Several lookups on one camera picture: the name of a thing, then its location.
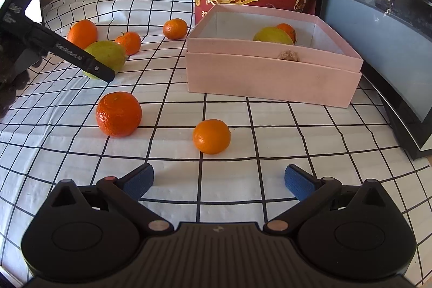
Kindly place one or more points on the black-and-white checkered tablecloth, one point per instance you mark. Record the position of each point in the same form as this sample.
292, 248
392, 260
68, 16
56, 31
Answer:
168, 78

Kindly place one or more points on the small smooth mandarin orange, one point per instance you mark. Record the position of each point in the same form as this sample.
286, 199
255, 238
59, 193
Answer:
211, 136

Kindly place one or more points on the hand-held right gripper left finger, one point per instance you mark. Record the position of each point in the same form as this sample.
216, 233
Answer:
138, 181

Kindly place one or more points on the green pear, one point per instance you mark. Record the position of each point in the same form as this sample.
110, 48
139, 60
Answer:
270, 35
108, 53

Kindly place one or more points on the glass-sided computer case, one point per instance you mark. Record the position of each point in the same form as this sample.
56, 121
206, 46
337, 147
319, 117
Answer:
381, 38

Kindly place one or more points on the large mandarin orange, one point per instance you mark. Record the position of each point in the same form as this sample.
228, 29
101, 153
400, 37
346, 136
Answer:
118, 114

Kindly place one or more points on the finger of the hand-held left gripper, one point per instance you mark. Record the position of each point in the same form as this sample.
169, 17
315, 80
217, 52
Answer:
99, 69

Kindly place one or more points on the large smooth orange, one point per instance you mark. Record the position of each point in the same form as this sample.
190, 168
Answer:
82, 33

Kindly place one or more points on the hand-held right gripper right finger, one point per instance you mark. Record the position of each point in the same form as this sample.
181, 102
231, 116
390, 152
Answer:
298, 183

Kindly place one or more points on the pink cardboard box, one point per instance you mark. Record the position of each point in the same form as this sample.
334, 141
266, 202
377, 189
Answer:
270, 78

